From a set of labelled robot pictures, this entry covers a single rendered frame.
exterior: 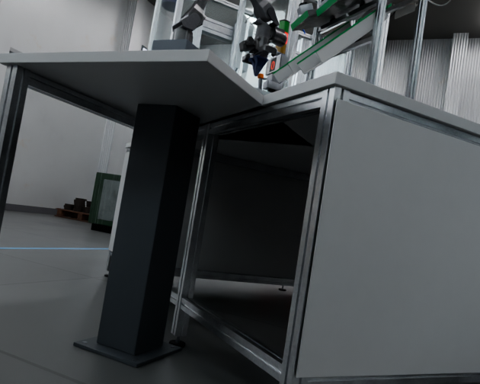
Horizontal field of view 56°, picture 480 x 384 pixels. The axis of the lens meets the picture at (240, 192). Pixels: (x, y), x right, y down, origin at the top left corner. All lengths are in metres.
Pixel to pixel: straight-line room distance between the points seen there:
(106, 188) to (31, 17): 3.74
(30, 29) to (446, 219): 8.34
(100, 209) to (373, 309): 5.72
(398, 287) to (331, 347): 0.24
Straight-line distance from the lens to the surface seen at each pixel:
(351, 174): 1.08
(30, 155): 8.97
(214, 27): 3.01
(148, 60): 1.14
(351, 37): 1.48
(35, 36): 9.10
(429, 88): 11.15
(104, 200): 6.61
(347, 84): 1.09
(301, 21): 1.65
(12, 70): 1.49
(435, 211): 1.28
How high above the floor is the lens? 0.50
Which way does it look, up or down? 3 degrees up
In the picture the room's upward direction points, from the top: 9 degrees clockwise
